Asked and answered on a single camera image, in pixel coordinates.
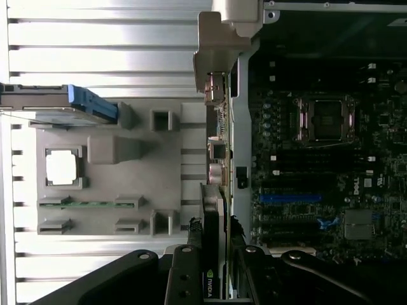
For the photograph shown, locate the black case latch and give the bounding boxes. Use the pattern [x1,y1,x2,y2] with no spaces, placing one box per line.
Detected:
[236,165,249,189]

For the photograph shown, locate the blue expansion slot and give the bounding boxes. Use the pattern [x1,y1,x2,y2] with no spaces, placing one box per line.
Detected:
[259,194,323,205]

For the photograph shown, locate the silver CPU chip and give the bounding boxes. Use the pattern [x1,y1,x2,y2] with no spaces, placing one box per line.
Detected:
[45,148,79,186]

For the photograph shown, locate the hard disk with blue caddy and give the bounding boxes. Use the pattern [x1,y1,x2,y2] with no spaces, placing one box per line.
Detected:
[0,83,120,126]

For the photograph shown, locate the blue wire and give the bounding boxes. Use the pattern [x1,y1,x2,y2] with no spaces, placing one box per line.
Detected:
[317,217,341,230]

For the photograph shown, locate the black expansion slot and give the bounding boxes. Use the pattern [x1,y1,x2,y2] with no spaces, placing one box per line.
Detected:
[260,180,338,192]
[260,219,319,232]

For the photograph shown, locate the grey plastic case bracket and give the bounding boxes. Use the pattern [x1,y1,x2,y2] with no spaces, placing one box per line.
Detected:
[193,0,265,97]

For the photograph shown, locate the metal rear connector ports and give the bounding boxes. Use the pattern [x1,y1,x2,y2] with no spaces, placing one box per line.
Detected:
[204,71,231,189]

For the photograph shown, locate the green RAM stick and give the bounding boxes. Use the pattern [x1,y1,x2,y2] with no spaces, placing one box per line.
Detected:
[39,200,144,208]

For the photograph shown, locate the dark Dell motherboard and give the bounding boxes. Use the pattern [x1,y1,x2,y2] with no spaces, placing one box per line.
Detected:
[250,56,407,264]

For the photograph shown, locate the grey parts rack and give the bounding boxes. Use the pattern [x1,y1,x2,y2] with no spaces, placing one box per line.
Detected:
[27,100,209,238]

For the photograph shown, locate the open computer case motherboard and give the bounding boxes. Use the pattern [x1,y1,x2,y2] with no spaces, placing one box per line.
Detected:
[230,0,407,266]

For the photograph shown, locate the silver chipset heatsink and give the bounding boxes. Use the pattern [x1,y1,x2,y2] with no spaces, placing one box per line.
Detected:
[344,208,373,241]

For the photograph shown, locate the metal CPU socket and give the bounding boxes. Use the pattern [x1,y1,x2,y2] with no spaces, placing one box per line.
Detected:
[291,93,357,147]

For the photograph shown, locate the black RAM slot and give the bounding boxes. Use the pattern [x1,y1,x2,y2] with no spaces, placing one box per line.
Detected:
[269,60,378,70]
[269,75,378,85]
[272,168,375,177]
[270,153,375,163]

